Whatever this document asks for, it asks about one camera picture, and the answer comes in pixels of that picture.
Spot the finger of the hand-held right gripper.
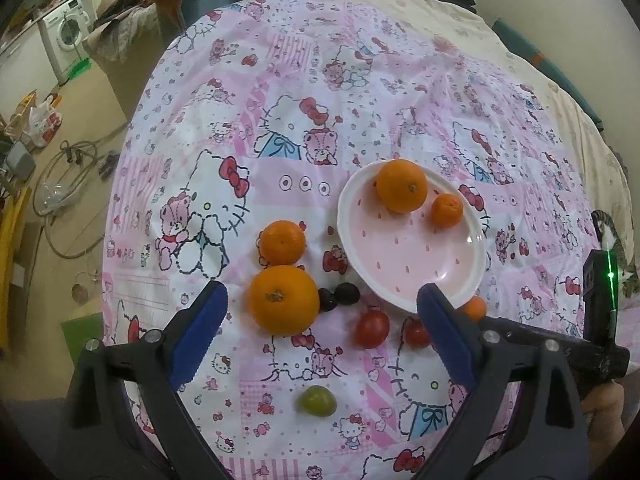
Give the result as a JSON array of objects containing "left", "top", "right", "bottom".
[{"left": 480, "top": 315, "right": 631, "bottom": 398}]

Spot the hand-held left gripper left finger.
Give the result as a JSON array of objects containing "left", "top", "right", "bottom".
[{"left": 57, "top": 280, "right": 236, "bottom": 480}]

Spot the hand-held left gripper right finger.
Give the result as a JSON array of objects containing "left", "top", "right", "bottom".
[{"left": 416, "top": 282, "right": 591, "bottom": 480}]

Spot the red cherry tomato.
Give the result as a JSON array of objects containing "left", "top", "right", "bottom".
[
  {"left": 402, "top": 317, "right": 432, "bottom": 350},
  {"left": 355, "top": 309, "right": 391, "bottom": 349}
]

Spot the small mandarin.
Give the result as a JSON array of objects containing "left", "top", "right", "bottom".
[
  {"left": 431, "top": 193, "right": 464, "bottom": 228},
  {"left": 461, "top": 295, "right": 488, "bottom": 322}
]

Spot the pink and white plate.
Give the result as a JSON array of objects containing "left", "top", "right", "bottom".
[{"left": 337, "top": 161, "right": 488, "bottom": 315}]

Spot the large orange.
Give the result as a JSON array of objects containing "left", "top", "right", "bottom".
[
  {"left": 376, "top": 159, "right": 428, "bottom": 214},
  {"left": 248, "top": 265, "right": 321, "bottom": 335}
]

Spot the medium mandarin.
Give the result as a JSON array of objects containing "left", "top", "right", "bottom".
[{"left": 258, "top": 220, "right": 307, "bottom": 267}]

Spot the person's right hand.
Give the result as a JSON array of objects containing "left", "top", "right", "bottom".
[{"left": 582, "top": 384, "right": 627, "bottom": 456}]

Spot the tabby cat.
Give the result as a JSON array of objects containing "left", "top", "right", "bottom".
[{"left": 590, "top": 210, "right": 640, "bottom": 301}]

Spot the green plum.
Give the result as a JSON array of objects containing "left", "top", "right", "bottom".
[{"left": 298, "top": 385, "right": 337, "bottom": 418}]

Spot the teal bed sheet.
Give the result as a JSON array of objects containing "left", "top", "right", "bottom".
[{"left": 492, "top": 17, "right": 606, "bottom": 131}]

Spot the pink cartoon printed blanket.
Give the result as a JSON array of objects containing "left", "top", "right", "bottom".
[{"left": 100, "top": 0, "right": 608, "bottom": 480}]

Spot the white plastic bag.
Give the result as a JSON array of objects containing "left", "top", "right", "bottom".
[{"left": 27, "top": 100, "right": 63, "bottom": 148}]

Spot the grey crumpled cloth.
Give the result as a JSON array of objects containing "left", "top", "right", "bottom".
[{"left": 82, "top": 0, "right": 166, "bottom": 66}]

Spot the white washing machine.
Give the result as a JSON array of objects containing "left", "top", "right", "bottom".
[{"left": 40, "top": 0, "right": 93, "bottom": 83}]

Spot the yellow wooden frame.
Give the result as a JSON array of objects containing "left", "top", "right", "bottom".
[{"left": 0, "top": 185, "right": 31, "bottom": 321}]

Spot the grey hose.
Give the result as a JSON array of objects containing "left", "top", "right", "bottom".
[{"left": 32, "top": 140, "right": 121, "bottom": 261}]

